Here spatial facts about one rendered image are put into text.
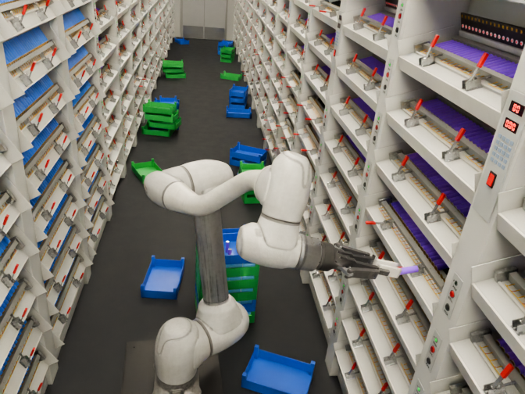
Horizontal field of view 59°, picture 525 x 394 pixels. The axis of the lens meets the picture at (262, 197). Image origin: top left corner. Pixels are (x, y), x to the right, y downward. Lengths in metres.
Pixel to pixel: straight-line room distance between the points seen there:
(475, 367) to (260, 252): 0.58
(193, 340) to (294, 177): 0.86
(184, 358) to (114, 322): 0.91
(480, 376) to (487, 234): 0.34
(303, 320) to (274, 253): 1.54
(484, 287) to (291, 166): 0.53
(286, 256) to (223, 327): 0.75
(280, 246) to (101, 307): 1.73
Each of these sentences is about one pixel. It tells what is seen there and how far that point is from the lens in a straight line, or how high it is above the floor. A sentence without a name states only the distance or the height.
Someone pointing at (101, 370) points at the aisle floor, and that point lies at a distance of 2.40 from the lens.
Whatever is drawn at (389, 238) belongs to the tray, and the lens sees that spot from 1.65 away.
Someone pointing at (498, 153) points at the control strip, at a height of 1.43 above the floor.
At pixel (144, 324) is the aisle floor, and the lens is 2.58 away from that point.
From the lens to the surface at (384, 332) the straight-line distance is 1.83.
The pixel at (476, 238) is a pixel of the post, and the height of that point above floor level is 1.23.
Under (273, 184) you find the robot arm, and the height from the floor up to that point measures 1.28.
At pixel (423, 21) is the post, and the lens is 1.66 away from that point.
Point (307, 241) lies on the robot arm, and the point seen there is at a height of 1.14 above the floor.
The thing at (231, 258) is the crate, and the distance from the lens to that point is 2.28.
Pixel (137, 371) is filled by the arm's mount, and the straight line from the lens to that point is 2.00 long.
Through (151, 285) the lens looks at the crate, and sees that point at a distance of 2.81.
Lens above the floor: 1.76
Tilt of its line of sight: 28 degrees down
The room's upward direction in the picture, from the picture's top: 5 degrees clockwise
